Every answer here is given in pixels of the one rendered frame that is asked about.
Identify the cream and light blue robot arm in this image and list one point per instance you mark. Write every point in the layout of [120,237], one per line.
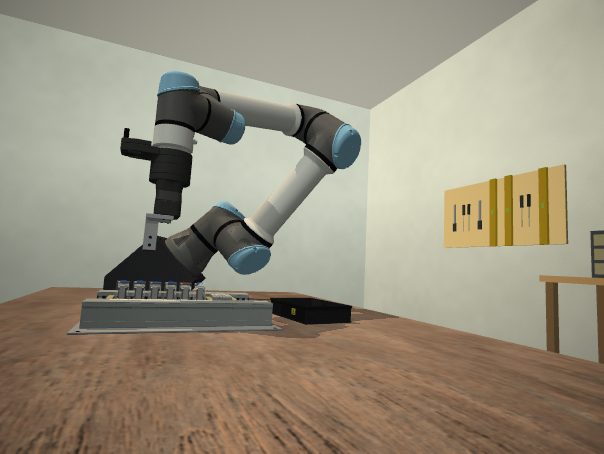
[245,242]

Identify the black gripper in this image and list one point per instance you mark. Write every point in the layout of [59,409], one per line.
[170,170]

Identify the grey relay panel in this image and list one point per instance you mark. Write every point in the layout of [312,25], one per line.
[220,312]

